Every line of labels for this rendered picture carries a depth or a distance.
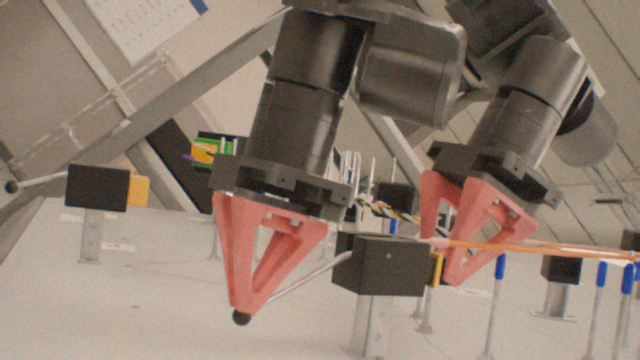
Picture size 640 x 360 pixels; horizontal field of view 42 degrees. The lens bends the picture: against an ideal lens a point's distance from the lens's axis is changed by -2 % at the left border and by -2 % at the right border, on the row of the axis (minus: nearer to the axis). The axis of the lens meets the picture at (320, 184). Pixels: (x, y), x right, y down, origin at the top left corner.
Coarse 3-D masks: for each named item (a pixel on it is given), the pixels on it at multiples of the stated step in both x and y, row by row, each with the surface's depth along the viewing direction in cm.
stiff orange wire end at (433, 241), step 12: (420, 240) 51; (432, 240) 51; (444, 240) 51; (456, 240) 52; (528, 252) 54; (540, 252) 54; (552, 252) 54; (564, 252) 55; (576, 252) 55; (588, 252) 56
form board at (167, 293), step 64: (64, 256) 87; (128, 256) 93; (192, 256) 99; (512, 256) 145; (0, 320) 58; (64, 320) 61; (128, 320) 64; (192, 320) 67; (256, 320) 70; (320, 320) 73; (448, 320) 81; (512, 320) 85
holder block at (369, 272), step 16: (352, 240) 61; (368, 240) 59; (384, 240) 60; (400, 240) 61; (336, 256) 62; (352, 256) 60; (368, 256) 59; (384, 256) 60; (400, 256) 60; (416, 256) 61; (336, 272) 62; (352, 272) 60; (368, 272) 59; (384, 272) 60; (400, 272) 61; (416, 272) 61; (352, 288) 60; (368, 288) 59; (384, 288) 60; (400, 288) 61; (416, 288) 61
